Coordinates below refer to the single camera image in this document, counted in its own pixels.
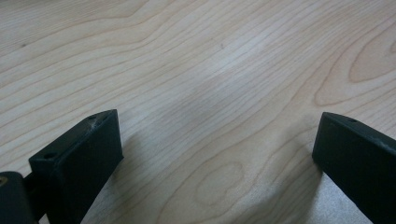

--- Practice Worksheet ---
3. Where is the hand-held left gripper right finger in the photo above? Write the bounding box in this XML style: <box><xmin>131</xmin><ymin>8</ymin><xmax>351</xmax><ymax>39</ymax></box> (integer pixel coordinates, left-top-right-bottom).
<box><xmin>311</xmin><ymin>111</ymin><xmax>396</xmax><ymax>224</ymax></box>

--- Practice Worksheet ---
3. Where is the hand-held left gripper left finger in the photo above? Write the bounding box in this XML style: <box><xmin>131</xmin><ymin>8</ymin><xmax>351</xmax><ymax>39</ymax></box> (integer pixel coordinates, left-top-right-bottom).
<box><xmin>28</xmin><ymin>108</ymin><xmax>124</xmax><ymax>224</ymax></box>

